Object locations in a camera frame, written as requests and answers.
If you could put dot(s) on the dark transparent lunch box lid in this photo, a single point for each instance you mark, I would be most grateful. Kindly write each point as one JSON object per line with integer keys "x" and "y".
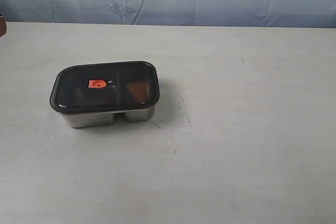
{"x": 105, "y": 87}

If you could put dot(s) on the stainless steel lunch box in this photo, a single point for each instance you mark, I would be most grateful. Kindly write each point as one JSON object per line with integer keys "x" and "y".
{"x": 105, "y": 119}

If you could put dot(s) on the yellow cheese wedge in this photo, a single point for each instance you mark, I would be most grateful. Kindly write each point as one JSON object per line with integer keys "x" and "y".
{"x": 140, "y": 91}

